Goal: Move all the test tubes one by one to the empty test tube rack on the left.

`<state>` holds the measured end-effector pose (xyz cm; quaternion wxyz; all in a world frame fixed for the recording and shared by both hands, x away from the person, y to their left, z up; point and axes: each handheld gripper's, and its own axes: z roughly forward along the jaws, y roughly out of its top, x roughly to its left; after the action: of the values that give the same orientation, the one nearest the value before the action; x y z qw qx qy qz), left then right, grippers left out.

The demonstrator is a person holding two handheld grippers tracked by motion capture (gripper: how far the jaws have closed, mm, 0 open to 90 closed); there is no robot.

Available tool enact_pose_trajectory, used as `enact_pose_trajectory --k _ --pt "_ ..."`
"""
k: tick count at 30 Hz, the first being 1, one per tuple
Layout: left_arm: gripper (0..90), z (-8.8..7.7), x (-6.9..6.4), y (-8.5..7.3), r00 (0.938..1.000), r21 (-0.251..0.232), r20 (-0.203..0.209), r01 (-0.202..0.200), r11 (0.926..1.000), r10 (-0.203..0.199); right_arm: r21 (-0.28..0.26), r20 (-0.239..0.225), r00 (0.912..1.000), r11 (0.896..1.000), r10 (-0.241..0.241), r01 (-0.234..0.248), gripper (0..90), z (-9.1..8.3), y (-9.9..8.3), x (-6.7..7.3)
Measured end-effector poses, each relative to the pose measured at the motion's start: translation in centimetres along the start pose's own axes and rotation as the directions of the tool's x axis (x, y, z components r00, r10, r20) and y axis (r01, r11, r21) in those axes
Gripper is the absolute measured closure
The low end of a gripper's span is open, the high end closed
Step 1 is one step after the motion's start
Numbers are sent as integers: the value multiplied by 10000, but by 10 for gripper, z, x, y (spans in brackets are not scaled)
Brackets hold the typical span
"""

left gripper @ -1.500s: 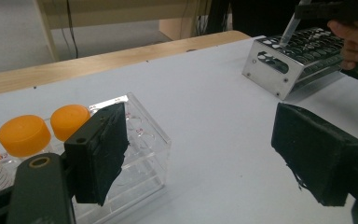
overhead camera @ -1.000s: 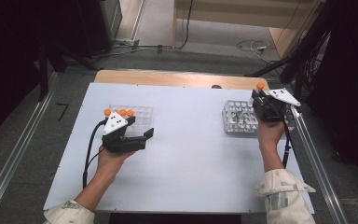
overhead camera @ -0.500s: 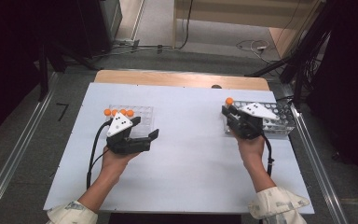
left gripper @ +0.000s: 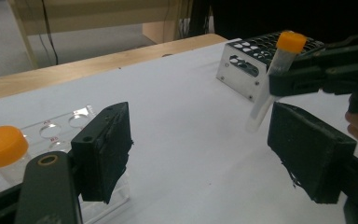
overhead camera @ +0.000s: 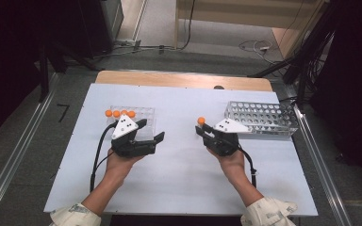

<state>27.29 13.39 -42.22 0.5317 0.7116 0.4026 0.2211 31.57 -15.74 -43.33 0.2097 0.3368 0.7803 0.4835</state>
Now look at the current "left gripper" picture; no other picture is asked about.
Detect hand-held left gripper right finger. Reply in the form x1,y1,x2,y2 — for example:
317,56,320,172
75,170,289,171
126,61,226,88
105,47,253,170
267,101,358,205

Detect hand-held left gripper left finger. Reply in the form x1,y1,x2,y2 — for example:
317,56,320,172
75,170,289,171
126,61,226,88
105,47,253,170
70,101,134,205

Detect orange-capped test tube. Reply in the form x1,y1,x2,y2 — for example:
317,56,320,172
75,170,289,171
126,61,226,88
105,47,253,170
0,125,34,189
245,30,308,133

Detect clear plastic test tube rack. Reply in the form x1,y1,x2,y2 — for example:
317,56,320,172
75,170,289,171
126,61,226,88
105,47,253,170
0,105,132,224

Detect metal test tube rack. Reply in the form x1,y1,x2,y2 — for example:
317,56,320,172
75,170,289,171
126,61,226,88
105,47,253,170
215,30,326,103

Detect white table mat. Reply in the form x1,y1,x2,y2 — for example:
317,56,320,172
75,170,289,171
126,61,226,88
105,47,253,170
0,37,358,224

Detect thin black hanging cable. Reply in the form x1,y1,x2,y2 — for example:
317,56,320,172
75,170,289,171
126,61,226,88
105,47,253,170
41,0,59,66

